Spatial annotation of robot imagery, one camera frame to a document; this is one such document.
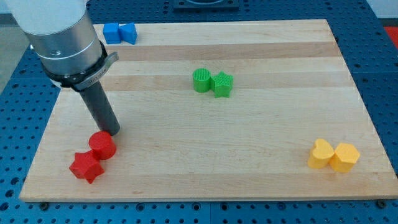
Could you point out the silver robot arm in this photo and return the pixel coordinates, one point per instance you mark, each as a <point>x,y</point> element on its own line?
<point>62,35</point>

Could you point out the green cylinder block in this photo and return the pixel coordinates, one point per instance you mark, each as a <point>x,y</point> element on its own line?
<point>201,80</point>

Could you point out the green star block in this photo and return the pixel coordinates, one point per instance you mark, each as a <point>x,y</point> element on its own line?
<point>221,84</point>

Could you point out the wooden board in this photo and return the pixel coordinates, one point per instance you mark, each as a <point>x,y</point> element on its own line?
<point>291,86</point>

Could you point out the red cylinder block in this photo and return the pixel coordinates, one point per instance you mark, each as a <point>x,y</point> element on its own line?
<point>102,145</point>

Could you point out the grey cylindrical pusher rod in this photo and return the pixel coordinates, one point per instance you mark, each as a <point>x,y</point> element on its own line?
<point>97,102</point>

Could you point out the blue triangular block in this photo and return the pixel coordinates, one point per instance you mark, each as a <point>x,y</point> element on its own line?
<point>128,33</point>

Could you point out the blue cube block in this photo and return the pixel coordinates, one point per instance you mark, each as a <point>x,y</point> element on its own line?
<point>111,33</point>

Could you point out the red star block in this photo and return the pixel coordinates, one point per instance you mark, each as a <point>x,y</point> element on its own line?
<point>86,165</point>

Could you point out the yellow heart block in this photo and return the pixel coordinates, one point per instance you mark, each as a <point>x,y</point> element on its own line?
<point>320,154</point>

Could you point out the yellow hexagon block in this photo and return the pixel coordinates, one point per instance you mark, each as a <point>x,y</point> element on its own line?
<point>345,157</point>

